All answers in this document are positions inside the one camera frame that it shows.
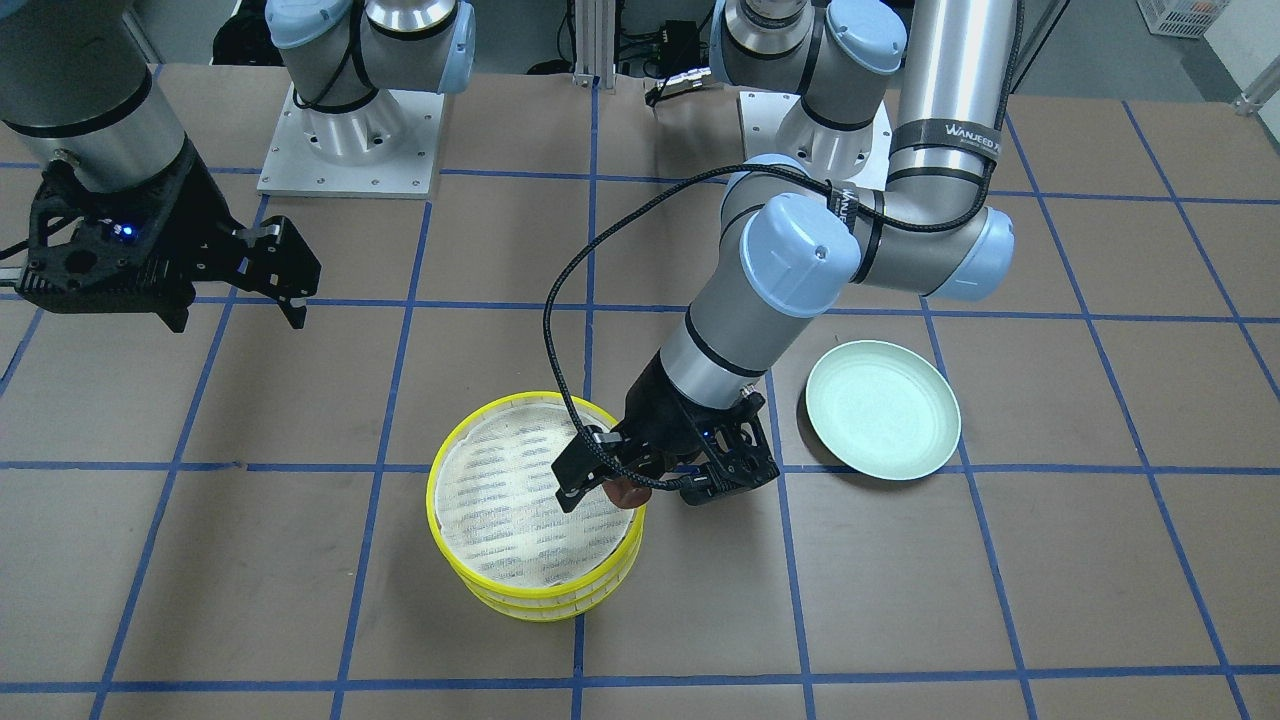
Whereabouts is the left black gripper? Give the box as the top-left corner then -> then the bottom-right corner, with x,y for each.
552,357 -> 780,514

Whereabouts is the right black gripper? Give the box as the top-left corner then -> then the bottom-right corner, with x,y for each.
17,142 -> 321,333

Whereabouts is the brown steamed bun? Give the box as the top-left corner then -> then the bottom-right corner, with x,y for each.
602,479 -> 652,510

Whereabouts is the yellow rimmed steamer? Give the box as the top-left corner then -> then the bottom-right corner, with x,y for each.
442,536 -> 643,623
425,391 -> 645,588

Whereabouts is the pale green plate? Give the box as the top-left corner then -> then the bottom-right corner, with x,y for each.
804,340 -> 963,480

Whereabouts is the black power box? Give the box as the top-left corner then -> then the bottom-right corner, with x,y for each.
655,19 -> 701,76

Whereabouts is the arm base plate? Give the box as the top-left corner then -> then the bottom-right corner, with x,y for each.
739,90 -> 892,191
257,90 -> 445,200

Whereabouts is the black braided cable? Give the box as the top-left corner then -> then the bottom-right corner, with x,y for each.
543,0 -> 1025,471

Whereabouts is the aluminium frame post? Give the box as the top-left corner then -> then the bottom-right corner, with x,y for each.
572,0 -> 617,92

